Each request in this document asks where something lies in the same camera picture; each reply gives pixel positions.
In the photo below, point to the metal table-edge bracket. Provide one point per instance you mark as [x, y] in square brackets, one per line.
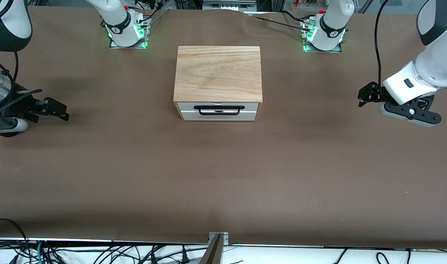
[223, 236]

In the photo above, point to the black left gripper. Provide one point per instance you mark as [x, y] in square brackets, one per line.
[376, 92]

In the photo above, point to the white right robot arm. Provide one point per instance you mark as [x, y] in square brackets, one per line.
[10, 22]

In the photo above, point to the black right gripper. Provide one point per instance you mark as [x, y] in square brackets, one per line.
[21, 104]

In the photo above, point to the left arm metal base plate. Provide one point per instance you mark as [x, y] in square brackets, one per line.
[339, 47]

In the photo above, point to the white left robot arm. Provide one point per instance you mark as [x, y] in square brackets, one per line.
[434, 62]

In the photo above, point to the light wooden drawer cabinet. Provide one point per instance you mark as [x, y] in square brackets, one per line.
[217, 73]

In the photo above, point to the aluminium profile bar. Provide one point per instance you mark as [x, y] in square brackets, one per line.
[212, 253]

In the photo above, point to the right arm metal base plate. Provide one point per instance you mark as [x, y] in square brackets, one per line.
[144, 36]

